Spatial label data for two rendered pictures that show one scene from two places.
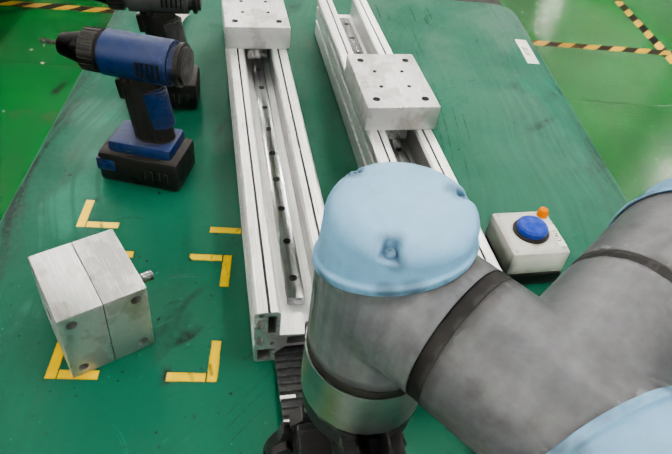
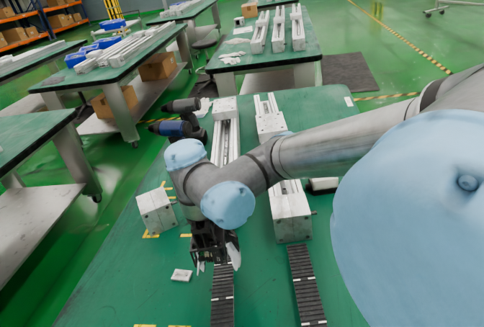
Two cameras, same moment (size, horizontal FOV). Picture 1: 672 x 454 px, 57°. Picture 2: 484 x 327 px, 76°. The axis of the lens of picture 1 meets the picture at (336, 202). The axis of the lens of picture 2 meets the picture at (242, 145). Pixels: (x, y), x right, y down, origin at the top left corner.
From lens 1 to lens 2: 0.36 m
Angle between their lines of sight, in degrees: 19
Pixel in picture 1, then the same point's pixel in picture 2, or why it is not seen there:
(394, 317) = (178, 176)
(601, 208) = not seen: hidden behind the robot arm
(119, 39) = (166, 123)
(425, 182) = (190, 142)
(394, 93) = (270, 127)
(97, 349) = (157, 226)
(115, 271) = (161, 199)
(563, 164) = not seen: hidden behind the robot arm
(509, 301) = (203, 167)
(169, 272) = not seen: hidden behind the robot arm
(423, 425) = (269, 247)
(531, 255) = (320, 181)
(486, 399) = (193, 190)
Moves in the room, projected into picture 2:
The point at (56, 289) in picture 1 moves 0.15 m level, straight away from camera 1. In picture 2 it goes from (142, 205) to (139, 179)
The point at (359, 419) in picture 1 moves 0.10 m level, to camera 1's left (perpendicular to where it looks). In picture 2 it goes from (191, 214) to (145, 212)
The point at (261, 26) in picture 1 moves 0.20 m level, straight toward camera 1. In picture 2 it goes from (225, 111) to (219, 133)
